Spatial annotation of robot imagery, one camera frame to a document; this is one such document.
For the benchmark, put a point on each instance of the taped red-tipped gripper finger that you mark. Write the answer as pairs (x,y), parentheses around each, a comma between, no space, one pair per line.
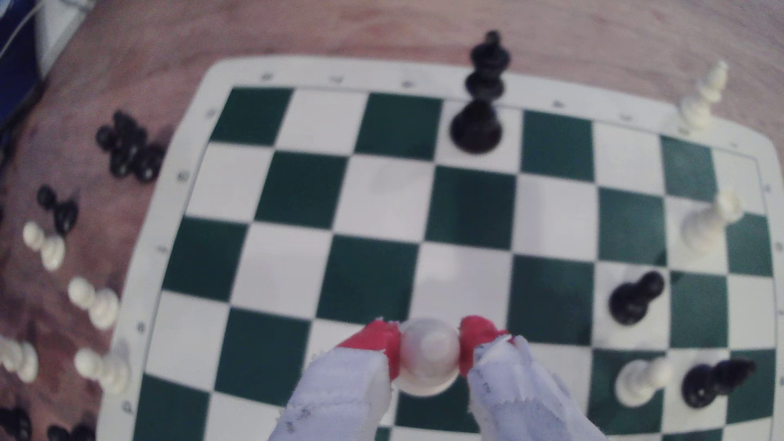
(346,392)
(514,398)

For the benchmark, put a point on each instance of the white chess pawn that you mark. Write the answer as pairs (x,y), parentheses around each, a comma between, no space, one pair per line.
(634,383)
(429,355)
(103,308)
(24,362)
(53,252)
(109,372)

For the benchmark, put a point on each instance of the black chess pawn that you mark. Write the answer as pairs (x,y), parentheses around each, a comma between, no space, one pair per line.
(70,433)
(119,164)
(127,124)
(17,424)
(148,165)
(628,303)
(64,217)

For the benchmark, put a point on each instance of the black chess bishop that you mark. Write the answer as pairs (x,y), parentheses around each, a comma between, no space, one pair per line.
(704,384)

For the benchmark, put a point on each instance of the green and white chess mat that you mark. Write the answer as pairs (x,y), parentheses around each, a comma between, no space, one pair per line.
(380,196)

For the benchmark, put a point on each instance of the white chess rook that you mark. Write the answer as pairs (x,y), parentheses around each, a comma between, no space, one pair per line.
(701,230)

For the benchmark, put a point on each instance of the black chess king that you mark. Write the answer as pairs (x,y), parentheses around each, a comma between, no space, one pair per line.
(476,128)

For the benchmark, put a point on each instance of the white chess bishop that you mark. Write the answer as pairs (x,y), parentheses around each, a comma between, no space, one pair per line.
(695,111)

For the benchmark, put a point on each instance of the white box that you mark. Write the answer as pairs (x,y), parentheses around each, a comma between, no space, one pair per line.
(58,24)

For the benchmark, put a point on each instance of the blue object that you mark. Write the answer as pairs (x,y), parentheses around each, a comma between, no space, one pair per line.
(15,61)

